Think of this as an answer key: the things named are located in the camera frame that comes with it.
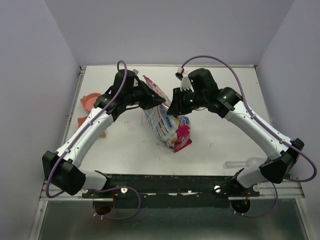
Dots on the pet food bag pink white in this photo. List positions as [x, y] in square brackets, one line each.
[174, 131]

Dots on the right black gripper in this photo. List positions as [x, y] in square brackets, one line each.
[177, 107]

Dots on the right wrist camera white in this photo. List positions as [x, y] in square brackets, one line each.
[182, 75]

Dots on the pink cat-shaped pet bowl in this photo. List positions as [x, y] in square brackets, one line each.
[87, 102]

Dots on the clear plastic scoop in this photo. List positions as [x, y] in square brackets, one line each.
[243, 164]

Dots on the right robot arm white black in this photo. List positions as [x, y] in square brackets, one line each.
[198, 89]

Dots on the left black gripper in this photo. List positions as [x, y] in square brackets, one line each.
[152, 99]

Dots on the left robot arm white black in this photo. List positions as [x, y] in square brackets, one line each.
[62, 167]

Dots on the black mounting base rail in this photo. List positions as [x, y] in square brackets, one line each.
[170, 191]

